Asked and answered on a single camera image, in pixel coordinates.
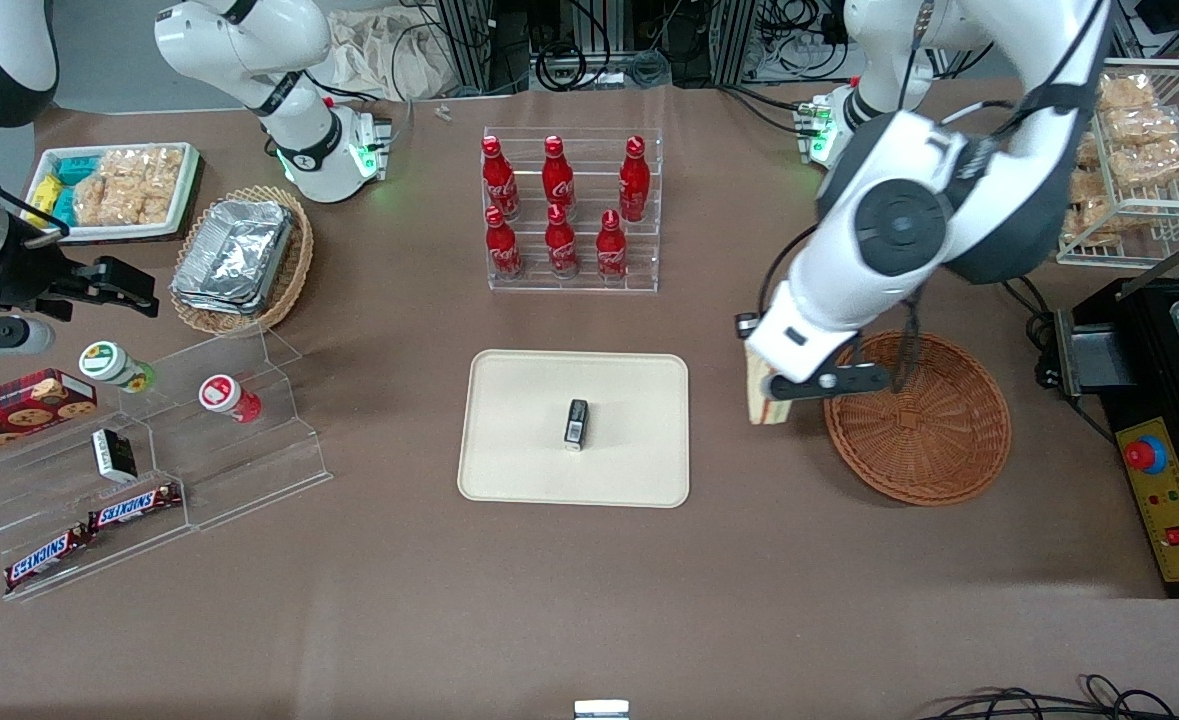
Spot black cable on table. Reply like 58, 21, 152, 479
997, 274, 1062, 389

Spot red emergency stop button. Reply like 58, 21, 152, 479
1124, 436, 1169, 475

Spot coiled black cable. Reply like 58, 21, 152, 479
533, 38, 592, 93

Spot beige plastic tray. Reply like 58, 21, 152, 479
456, 349, 691, 510

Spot white rectangular snack tray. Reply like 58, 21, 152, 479
23, 142, 202, 245

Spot Snickers bar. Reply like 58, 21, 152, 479
86, 482, 183, 532
3, 526, 93, 592

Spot red cookie box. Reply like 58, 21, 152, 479
0, 368, 99, 464

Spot triangular sandwich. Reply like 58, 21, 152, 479
746, 345, 801, 427

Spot light oval wicker basket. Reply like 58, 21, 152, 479
168, 184, 316, 337

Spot grey metal block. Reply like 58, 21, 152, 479
1053, 307, 1138, 394

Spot clear acrylic stepped stand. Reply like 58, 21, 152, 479
0, 328, 334, 603

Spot brown wicker basket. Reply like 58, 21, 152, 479
823, 330, 1014, 507

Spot beige cloth bag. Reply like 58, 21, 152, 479
327, 8, 472, 102

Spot stacked aluminium foil containers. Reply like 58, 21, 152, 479
170, 199, 296, 317

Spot black cable bundle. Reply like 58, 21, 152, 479
917, 674, 1179, 720

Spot clear bag of rice crackers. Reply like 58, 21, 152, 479
99, 146, 186, 203
71, 176, 147, 229

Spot red cola bottle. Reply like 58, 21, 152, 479
541, 135, 578, 214
544, 203, 581, 280
484, 205, 526, 282
595, 208, 631, 282
481, 135, 521, 222
618, 135, 653, 224

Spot clear acrylic bottle rack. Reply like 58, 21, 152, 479
481, 126, 666, 295

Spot black countertop appliance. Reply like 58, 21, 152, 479
1053, 274, 1179, 601

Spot aluminium frame post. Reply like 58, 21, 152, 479
435, 0, 496, 97
713, 0, 759, 87

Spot white wire basket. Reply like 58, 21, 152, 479
1056, 57, 1179, 269

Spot small black and white box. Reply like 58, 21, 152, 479
91, 427, 139, 484

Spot green lid cup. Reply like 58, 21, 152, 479
78, 340, 156, 394

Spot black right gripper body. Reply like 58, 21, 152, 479
0, 215, 78, 322

